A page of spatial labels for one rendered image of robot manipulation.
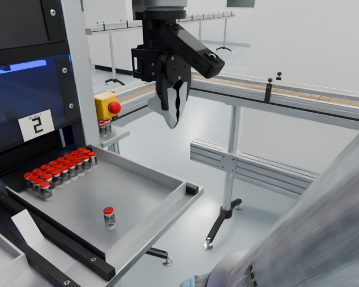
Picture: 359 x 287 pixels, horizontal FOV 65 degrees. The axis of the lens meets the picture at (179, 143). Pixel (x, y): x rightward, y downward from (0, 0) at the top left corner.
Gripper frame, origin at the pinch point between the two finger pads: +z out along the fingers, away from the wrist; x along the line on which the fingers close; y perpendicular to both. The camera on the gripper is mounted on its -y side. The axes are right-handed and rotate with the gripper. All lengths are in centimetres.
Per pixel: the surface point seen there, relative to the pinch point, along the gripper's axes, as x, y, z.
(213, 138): -196, 93, 110
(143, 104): -45, 50, 20
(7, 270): 31.4, 12.3, 18.9
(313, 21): -143, 8, -9
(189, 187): -6.5, 0.7, 19.5
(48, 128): 5.1, 38.6, 9.5
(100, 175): 1.0, 25.0, 21.3
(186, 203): -3.0, -0.6, 21.5
